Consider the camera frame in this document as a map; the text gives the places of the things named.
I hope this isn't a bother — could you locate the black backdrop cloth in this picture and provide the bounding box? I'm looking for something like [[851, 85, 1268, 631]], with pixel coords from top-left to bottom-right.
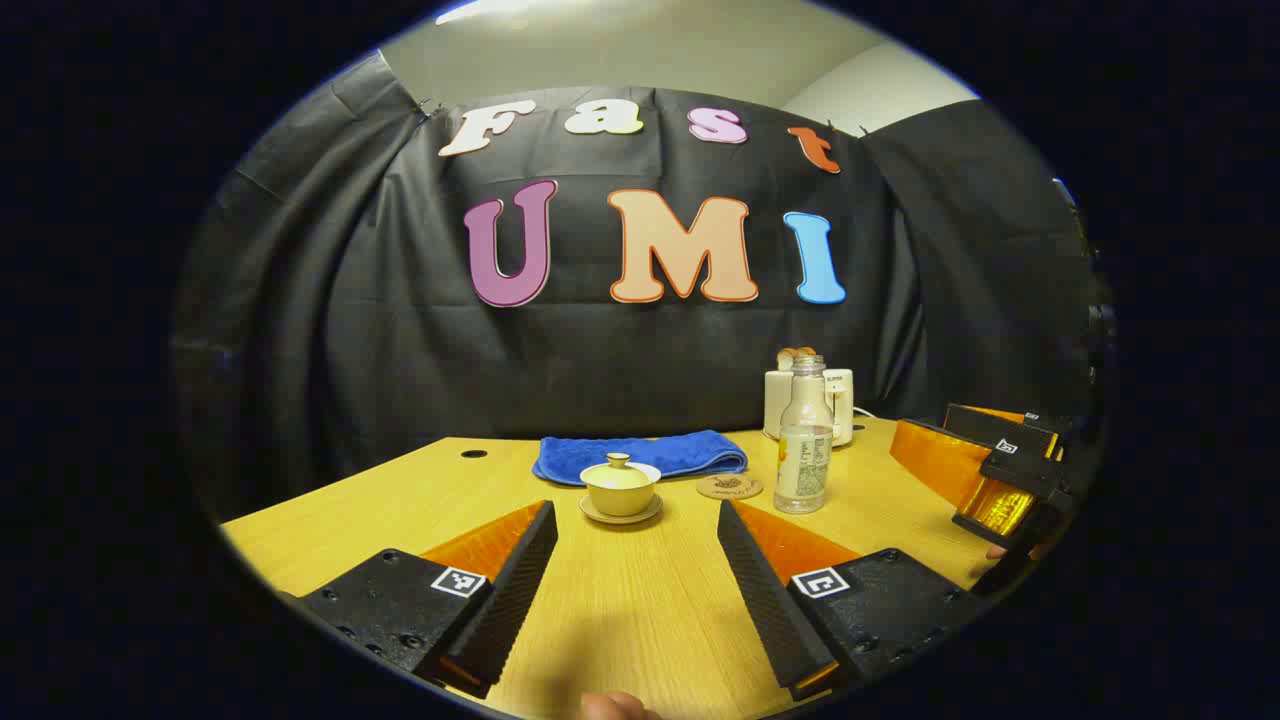
[[170, 50, 1116, 526]]

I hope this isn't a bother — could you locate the clear water bottle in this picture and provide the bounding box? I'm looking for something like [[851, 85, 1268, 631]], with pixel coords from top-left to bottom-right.
[[773, 355, 836, 515]]

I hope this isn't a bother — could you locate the yellow saucer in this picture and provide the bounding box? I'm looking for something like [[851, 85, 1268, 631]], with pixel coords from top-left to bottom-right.
[[579, 493, 664, 526]]

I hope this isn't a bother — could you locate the yellow teacup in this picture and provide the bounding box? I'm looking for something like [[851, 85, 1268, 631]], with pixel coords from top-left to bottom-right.
[[580, 460, 663, 518]]

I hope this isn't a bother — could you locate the cream toaster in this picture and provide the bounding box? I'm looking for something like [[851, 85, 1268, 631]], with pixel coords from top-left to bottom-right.
[[763, 368, 856, 448]]

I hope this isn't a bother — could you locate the blue towel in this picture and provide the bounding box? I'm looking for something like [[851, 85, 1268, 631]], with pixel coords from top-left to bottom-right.
[[532, 430, 749, 488]]

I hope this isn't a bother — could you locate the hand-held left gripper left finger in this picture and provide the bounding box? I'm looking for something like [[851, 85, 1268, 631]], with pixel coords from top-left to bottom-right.
[[297, 500, 559, 699]]

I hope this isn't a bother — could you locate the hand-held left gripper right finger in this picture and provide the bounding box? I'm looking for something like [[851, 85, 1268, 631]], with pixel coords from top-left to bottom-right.
[[717, 498, 993, 701]]

